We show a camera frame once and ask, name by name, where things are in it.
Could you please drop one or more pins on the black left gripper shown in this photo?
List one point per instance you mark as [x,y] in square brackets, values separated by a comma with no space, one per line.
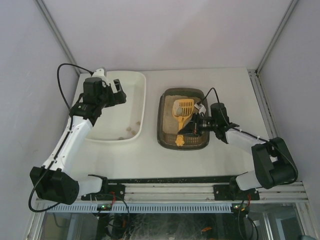
[118,94]

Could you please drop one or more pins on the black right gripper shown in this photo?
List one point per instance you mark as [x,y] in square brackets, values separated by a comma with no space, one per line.
[193,124]

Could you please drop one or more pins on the yellow litter scoop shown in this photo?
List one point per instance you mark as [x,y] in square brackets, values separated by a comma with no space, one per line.
[188,108]

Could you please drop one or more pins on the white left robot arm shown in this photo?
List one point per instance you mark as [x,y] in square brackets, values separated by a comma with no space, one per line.
[52,181]

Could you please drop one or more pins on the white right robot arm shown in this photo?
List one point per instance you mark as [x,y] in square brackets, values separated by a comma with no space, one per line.
[272,161]

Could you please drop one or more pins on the dark brown litter box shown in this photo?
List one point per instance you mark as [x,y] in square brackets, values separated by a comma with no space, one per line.
[168,125]

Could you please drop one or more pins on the white plastic bin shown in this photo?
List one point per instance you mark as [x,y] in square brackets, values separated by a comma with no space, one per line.
[114,121]

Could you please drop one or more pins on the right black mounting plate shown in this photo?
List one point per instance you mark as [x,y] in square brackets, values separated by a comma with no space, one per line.
[236,192]

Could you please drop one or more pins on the black mounting plate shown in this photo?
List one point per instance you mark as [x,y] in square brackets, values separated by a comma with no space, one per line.
[236,192]
[107,194]

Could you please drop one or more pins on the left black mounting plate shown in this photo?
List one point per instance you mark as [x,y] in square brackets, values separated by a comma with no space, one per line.
[107,194]

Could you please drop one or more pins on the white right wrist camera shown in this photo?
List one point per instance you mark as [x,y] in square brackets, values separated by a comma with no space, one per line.
[200,107]

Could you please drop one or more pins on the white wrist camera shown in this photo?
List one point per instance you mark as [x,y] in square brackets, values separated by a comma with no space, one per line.
[200,107]
[101,73]

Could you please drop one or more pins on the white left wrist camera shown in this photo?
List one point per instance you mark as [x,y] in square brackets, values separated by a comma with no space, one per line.
[101,73]

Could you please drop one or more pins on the right side aluminium rail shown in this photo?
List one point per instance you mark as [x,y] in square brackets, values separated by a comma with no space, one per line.
[263,103]

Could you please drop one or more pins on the grey slotted cable duct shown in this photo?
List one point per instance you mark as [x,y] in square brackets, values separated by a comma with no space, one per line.
[144,208]

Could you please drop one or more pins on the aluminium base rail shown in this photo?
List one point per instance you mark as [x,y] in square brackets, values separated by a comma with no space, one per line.
[205,192]

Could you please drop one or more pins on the left aluminium frame post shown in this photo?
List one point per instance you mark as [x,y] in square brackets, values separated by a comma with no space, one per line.
[46,15]

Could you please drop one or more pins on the aluminium frame post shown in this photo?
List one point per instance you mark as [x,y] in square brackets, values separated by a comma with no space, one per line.
[277,34]
[46,15]

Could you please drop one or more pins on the right aluminium frame post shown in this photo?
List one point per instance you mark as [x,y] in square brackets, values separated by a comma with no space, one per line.
[277,34]

